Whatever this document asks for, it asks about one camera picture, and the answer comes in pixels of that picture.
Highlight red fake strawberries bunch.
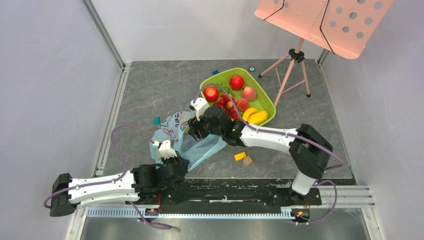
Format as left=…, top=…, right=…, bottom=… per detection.
left=212, top=94, right=240, bottom=121

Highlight red fake apple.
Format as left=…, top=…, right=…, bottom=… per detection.
left=203, top=86, right=220, bottom=103
left=229, top=74, right=245, bottom=91

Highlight light blue plastic bag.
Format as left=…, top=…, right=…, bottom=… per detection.
left=152, top=110, right=227, bottom=171

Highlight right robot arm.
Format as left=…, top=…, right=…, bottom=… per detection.
left=188, top=105, right=333, bottom=204

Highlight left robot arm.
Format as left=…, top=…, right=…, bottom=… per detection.
left=44, top=155, right=189, bottom=217

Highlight small fake peach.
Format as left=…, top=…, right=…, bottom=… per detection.
left=236, top=98, right=250, bottom=112

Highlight green fake grapes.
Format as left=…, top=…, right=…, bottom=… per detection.
left=217, top=82, right=232, bottom=95

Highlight yellow fake banana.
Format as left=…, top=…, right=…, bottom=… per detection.
left=242, top=107, right=258, bottom=122

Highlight yellow fake mango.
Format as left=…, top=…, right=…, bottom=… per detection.
left=247, top=110, right=269, bottom=126

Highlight pink fake peach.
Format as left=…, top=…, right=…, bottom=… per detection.
left=241, top=86, right=257, bottom=102

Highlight lime green plastic tray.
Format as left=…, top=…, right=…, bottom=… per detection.
left=199, top=67, right=276, bottom=126

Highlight yellow block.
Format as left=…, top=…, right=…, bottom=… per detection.
left=234, top=152, right=247, bottom=162

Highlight brown wooden cube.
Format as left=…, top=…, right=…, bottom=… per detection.
left=242, top=156, right=253, bottom=166

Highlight small teal block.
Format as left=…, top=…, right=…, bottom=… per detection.
left=153, top=116, right=161, bottom=126

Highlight pink music stand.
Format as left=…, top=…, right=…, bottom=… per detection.
left=254, top=0, right=396, bottom=108

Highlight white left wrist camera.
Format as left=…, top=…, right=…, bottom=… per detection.
left=152, top=139, right=177, bottom=160

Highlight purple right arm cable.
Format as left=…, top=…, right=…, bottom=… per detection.
left=192, top=82, right=345, bottom=226

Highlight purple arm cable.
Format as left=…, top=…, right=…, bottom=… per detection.
left=192, top=82, right=345, bottom=226
left=43, top=124, right=174, bottom=230

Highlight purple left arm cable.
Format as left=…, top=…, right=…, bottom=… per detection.
left=43, top=124, right=174, bottom=230

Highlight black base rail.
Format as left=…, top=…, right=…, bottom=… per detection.
left=82, top=177, right=359, bottom=216

